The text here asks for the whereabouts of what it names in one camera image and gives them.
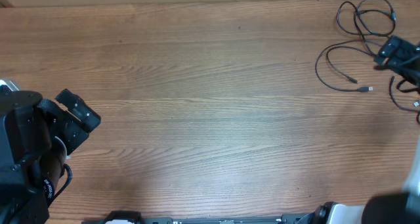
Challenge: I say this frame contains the black usb cables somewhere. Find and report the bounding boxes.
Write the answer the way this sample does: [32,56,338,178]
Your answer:
[314,0,397,93]

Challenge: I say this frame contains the long black cable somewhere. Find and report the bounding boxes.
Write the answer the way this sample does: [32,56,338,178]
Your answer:
[388,75,420,125]

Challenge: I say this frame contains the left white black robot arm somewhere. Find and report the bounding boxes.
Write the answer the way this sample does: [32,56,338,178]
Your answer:
[1,79,101,223]

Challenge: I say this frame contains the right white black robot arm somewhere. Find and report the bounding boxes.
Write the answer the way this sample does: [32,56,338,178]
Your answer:
[362,35,419,224]

